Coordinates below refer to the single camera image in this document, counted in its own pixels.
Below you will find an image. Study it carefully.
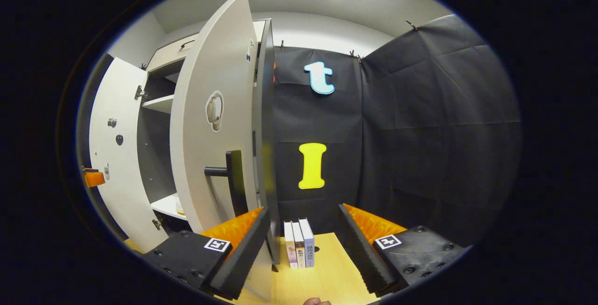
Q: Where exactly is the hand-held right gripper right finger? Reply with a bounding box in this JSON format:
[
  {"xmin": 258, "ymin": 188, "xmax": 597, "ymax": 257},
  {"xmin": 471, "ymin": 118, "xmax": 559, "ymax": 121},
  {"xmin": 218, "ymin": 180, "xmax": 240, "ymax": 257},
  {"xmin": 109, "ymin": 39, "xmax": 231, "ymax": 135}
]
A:
[{"xmin": 337, "ymin": 203, "xmax": 470, "ymax": 296}]

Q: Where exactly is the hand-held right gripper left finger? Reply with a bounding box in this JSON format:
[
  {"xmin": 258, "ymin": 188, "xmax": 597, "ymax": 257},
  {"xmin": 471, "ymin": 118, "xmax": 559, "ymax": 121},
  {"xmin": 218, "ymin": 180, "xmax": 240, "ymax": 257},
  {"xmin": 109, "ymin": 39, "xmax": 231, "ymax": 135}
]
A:
[{"xmin": 140, "ymin": 206, "xmax": 271, "ymax": 301}]

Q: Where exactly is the white shoe cabinet door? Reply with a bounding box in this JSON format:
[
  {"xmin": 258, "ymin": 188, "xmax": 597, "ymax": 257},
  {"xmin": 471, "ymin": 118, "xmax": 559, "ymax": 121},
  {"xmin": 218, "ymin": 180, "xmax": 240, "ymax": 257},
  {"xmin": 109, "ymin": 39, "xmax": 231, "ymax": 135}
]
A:
[
  {"xmin": 89, "ymin": 57, "xmax": 169, "ymax": 253},
  {"xmin": 170, "ymin": 0, "xmax": 274, "ymax": 303}
]

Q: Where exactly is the white shoe cabinet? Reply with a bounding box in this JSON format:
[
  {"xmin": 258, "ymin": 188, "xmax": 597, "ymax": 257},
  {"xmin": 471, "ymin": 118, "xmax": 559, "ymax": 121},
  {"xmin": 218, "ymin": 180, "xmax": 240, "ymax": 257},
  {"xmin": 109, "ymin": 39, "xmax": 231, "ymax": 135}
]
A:
[{"xmin": 135, "ymin": 18, "xmax": 281, "ymax": 266}]

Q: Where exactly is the blue spine book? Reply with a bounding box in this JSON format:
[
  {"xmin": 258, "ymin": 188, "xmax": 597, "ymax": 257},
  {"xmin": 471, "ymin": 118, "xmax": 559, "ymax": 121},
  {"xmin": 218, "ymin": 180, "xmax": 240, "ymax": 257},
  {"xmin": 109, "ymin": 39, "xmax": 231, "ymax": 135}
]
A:
[{"xmin": 299, "ymin": 218, "xmax": 315, "ymax": 268}]

